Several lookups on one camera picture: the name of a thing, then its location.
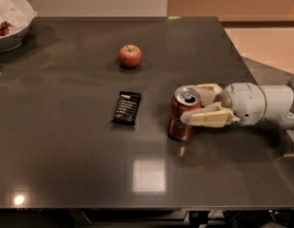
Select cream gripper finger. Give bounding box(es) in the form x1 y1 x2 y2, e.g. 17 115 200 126
185 84 223 107
180 105 240 128

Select red coke can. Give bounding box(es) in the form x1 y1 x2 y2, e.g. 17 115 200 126
168 86 202 142

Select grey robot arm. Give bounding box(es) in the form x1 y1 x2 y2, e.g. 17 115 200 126
180 76 294 129

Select black snack bar wrapper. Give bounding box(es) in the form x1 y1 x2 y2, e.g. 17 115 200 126
113 91 142 125

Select red apple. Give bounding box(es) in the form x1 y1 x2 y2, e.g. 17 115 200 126
119 45 142 68

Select white bowl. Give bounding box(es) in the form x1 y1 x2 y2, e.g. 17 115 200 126
0 0 38 53

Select red strawberries in bowl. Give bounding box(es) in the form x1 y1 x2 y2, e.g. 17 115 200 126
0 21 11 36

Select white napkin in bowl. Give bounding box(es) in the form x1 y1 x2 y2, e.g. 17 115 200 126
0 0 37 27

